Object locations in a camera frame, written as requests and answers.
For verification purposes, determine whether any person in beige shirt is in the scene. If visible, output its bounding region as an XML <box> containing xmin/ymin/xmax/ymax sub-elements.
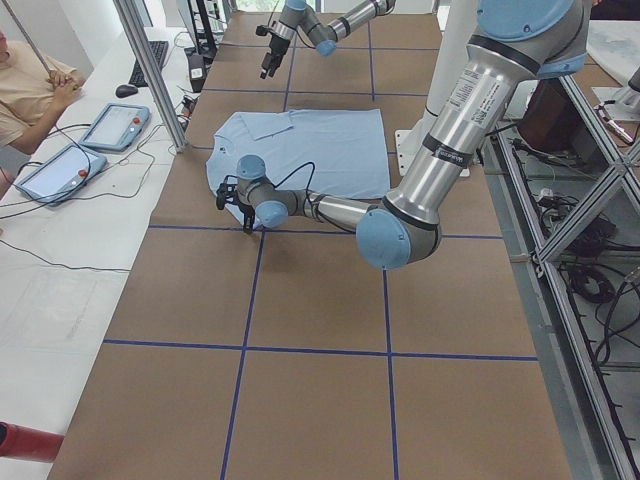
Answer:
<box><xmin>0</xmin><ymin>29</ymin><xmax>86</xmax><ymax>201</ymax></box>

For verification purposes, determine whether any black keyboard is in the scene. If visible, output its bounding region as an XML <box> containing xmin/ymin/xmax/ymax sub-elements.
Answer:
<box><xmin>127</xmin><ymin>40</ymin><xmax>170</xmax><ymax>88</ymax></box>

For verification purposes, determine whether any black power adapter box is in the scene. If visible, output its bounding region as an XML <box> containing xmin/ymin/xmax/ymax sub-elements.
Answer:
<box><xmin>188</xmin><ymin>53</ymin><xmax>207</xmax><ymax>93</ymax></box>

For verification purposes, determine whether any near blue teach pendant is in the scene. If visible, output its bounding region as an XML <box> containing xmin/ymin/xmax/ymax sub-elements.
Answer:
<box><xmin>15</xmin><ymin>144</ymin><xmax>107</xmax><ymax>205</ymax></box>

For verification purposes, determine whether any light blue t-shirt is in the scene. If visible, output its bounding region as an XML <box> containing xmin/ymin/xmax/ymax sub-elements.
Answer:
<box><xmin>206</xmin><ymin>109</ymin><xmax>390</xmax><ymax>200</ymax></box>

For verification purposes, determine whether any metal reacher grabber stick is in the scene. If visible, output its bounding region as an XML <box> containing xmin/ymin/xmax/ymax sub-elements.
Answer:
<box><xmin>1</xmin><ymin>0</ymin><xmax>54</xmax><ymax>80</ymax></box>

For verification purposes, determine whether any aluminium frame post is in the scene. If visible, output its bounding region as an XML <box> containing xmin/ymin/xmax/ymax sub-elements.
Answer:
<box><xmin>113</xmin><ymin>0</ymin><xmax>187</xmax><ymax>153</ymax></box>

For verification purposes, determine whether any red fire extinguisher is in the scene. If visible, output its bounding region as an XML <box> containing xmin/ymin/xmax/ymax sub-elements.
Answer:
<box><xmin>1</xmin><ymin>422</ymin><xmax>65</xmax><ymax>463</ymax></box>

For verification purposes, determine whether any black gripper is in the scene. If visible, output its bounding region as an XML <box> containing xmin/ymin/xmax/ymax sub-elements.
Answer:
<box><xmin>238</xmin><ymin>201</ymin><xmax>255</xmax><ymax>234</ymax></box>
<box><xmin>260</xmin><ymin>33</ymin><xmax>286</xmax><ymax>79</ymax></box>

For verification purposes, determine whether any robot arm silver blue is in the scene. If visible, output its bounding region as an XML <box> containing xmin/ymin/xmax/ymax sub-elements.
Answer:
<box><xmin>256</xmin><ymin>0</ymin><xmax>396</xmax><ymax>79</ymax></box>
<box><xmin>219</xmin><ymin>1</ymin><xmax>592</xmax><ymax>270</ymax></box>

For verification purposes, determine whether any far blue teach pendant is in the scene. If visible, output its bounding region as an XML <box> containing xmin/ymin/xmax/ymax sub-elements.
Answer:
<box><xmin>79</xmin><ymin>103</ymin><xmax>150</xmax><ymax>152</ymax></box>

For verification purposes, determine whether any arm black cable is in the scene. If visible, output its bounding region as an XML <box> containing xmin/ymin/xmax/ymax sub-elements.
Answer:
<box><xmin>272</xmin><ymin>160</ymin><xmax>321</xmax><ymax>201</ymax></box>

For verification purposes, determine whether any blue teach pendant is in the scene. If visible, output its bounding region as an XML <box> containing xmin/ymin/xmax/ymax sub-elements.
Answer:
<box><xmin>15</xmin><ymin>144</ymin><xmax>107</xmax><ymax>205</ymax></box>
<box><xmin>79</xmin><ymin>103</ymin><xmax>150</xmax><ymax>152</ymax></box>

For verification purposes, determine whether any aluminium frame rack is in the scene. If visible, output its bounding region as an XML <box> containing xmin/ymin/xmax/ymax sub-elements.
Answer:
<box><xmin>479</xmin><ymin>60</ymin><xmax>639</xmax><ymax>479</ymax></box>

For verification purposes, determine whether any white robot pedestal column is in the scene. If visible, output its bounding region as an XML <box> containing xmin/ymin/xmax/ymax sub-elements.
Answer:
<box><xmin>395</xmin><ymin>0</ymin><xmax>477</xmax><ymax>176</ymax></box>

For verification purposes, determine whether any black computer mouse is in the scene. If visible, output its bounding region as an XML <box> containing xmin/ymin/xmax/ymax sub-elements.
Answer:
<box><xmin>115</xmin><ymin>84</ymin><xmax>139</xmax><ymax>98</ymax></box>

